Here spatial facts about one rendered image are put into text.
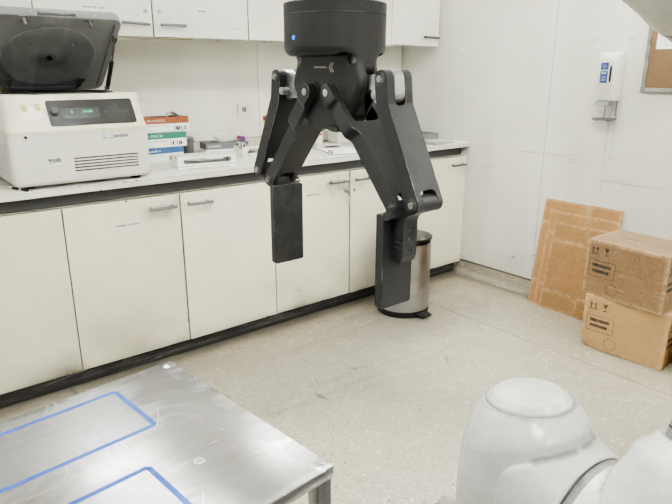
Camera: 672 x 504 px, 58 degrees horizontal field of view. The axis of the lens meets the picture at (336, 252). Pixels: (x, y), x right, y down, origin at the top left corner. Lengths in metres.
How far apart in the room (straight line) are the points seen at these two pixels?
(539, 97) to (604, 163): 0.55
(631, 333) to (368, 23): 2.89
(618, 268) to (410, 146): 2.79
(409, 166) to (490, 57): 3.61
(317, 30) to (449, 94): 3.78
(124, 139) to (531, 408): 2.25
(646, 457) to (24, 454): 0.81
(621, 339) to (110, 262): 2.42
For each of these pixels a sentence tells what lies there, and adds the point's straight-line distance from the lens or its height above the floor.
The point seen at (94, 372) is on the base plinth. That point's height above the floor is 0.03.
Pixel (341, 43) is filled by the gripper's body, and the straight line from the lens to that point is 0.43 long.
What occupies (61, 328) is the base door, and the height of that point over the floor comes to 0.30.
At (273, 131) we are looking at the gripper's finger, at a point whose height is 1.30.
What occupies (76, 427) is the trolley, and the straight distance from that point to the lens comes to 1.06.
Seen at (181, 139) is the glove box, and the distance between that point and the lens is 3.27.
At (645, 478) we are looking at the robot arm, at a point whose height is 0.97.
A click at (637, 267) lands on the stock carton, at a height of 0.48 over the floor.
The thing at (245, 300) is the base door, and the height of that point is 0.21.
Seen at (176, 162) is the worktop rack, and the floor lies 0.94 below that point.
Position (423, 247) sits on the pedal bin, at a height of 0.42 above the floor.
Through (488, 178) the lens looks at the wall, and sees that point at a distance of 4.02.
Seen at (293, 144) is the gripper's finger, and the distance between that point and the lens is 0.50.
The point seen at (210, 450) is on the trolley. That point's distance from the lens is 0.94.
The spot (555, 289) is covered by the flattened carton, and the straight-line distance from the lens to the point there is 3.75.
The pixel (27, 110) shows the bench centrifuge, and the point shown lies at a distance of 2.67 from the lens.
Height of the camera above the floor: 1.35
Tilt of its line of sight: 17 degrees down
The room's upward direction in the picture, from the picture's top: straight up
